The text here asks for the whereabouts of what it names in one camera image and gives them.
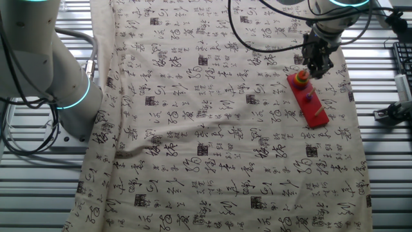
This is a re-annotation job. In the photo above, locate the black cable bundle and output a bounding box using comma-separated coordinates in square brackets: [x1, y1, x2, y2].
[0, 19, 61, 157]

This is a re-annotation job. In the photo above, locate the grey ribbed camera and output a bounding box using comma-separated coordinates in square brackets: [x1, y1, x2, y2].
[394, 73, 412, 103]

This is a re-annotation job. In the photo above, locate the thin black camera cable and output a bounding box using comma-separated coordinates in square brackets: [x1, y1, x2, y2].
[259, 0, 397, 24]

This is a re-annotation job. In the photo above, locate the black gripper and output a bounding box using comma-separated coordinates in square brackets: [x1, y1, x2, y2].
[301, 38, 334, 80]

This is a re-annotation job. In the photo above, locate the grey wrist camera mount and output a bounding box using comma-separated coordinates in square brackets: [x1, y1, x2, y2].
[370, 0, 393, 20]

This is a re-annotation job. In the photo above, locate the grey hose with metal plug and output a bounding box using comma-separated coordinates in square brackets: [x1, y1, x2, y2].
[54, 27, 98, 81]

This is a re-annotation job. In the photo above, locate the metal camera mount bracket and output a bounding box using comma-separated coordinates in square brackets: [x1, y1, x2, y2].
[373, 99, 412, 126]

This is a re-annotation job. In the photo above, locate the long black gripper cable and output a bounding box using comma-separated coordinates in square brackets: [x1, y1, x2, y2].
[227, 0, 312, 54]

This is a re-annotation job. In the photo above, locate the black round cable connector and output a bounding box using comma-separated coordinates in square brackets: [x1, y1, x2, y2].
[384, 11, 408, 34]

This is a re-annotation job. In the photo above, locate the black keyboard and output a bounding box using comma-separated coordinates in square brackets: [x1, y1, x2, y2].
[392, 41, 412, 85]

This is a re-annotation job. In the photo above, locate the red Hanoi base board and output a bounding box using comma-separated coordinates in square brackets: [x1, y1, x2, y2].
[286, 72, 330, 129]

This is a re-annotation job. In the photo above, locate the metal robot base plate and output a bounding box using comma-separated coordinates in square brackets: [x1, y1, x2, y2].
[43, 122, 93, 149]

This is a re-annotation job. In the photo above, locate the calligraphy printed beige cloth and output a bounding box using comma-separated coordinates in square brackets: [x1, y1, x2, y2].
[62, 0, 374, 232]

